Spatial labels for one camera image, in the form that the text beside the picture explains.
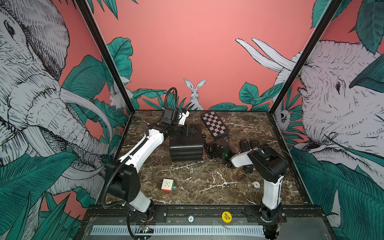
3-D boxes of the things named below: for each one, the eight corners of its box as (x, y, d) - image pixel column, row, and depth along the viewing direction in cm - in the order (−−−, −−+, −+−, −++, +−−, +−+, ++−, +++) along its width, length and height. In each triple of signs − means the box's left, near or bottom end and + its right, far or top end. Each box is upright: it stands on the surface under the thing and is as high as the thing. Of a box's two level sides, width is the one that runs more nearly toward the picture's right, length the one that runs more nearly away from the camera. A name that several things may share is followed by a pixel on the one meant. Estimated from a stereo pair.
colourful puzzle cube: (162, 192, 83) (161, 189, 78) (164, 182, 86) (162, 178, 82) (174, 192, 83) (173, 189, 78) (175, 182, 86) (174, 178, 82)
